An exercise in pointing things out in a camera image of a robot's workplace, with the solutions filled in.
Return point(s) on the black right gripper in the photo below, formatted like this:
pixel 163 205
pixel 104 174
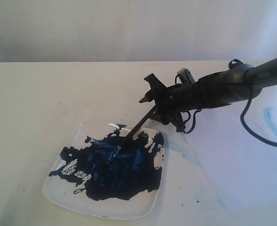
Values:
pixel 171 101

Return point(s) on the black paintbrush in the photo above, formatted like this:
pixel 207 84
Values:
pixel 128 138

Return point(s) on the white paper sheet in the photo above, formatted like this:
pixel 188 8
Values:
pixel 242 169

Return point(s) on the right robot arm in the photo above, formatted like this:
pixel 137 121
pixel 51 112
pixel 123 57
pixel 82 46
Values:
pixel 240 82

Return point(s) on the white square paint plate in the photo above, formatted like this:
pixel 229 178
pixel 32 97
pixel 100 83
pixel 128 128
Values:
pixel 85 180

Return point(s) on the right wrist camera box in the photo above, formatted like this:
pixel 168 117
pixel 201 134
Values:
pixel 185 76

